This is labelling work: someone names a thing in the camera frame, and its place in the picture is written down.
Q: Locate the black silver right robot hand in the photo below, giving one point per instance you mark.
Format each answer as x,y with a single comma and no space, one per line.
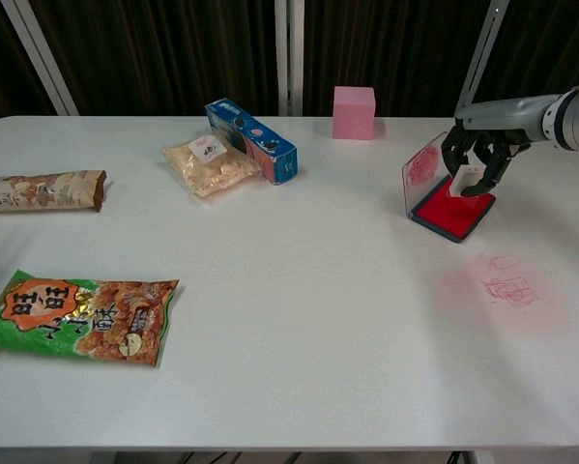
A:
501,121

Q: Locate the white red stamp block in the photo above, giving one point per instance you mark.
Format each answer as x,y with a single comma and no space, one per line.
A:
459,181

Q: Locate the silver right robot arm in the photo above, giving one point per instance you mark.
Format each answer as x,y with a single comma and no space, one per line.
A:
574,118

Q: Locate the dark brown curtain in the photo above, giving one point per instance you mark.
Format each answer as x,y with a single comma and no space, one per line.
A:
173,53
550,43
390,43
4,58

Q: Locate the red ink pad case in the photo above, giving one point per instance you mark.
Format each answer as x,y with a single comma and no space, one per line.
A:
443,220

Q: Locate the pink foam cube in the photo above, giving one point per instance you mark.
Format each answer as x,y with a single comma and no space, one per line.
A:
352,116

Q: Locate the blue cookie box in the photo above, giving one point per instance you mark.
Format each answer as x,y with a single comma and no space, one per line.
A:
265,145

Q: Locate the clear bag of snacks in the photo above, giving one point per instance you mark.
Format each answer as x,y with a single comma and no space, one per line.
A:
211,169

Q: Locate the brown snack wrapper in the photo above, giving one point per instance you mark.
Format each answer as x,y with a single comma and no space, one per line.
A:
42,193

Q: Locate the green orange snack bag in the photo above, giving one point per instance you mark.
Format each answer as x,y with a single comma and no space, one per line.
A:
76,319

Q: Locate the white partition post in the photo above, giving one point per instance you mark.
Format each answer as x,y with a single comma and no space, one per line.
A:
289,58
40,58
480,58

